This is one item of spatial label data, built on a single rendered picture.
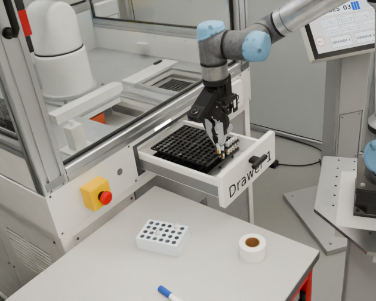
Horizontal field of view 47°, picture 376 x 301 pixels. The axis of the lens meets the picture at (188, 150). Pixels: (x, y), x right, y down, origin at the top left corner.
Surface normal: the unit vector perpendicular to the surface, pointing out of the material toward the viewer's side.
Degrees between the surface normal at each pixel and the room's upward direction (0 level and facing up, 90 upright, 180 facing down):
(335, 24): 50
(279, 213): 0
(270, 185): 0
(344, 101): 90
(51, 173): 90
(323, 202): 0
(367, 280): 90
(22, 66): 90
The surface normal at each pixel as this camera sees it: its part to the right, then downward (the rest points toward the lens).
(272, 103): -0.64, 0.45
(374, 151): -0.47, 0.57
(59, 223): 0.78, 0.25
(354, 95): 0.24, 0.47
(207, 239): -0.11, -0.86
